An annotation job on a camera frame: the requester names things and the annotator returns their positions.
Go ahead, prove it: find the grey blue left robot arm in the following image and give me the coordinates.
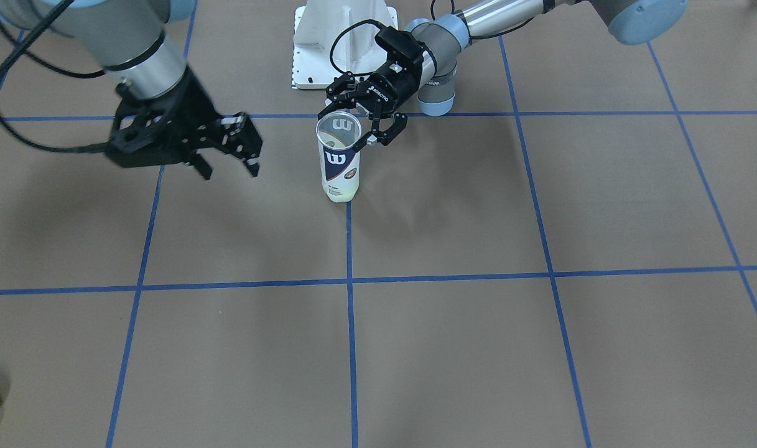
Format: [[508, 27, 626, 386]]
[[318, 1, 559, 151]]

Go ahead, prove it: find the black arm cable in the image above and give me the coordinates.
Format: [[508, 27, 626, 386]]
[[330, 19, 391, 77]]

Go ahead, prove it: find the brown paper table mat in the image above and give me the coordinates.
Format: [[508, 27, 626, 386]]
[[0, 1, 757, 447]]

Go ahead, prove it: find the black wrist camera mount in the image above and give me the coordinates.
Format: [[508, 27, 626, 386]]
[[374, 26, 423, 67]]

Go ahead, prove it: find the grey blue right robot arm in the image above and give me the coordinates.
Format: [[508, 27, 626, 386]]
[[0, 1, 262, 179]]

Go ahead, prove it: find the white pedestal column base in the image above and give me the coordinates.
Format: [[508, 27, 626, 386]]
[[291, 1, 398, 89]]

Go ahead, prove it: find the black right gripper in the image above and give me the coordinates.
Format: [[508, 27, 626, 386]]
[[104, 68, 262, 180]]

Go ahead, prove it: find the clear tennis ball tube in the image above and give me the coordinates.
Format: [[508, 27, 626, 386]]
[[315, 111, 362, 202]]

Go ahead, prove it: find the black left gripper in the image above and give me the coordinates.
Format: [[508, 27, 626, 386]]
[[317, 57, 425, 152]]

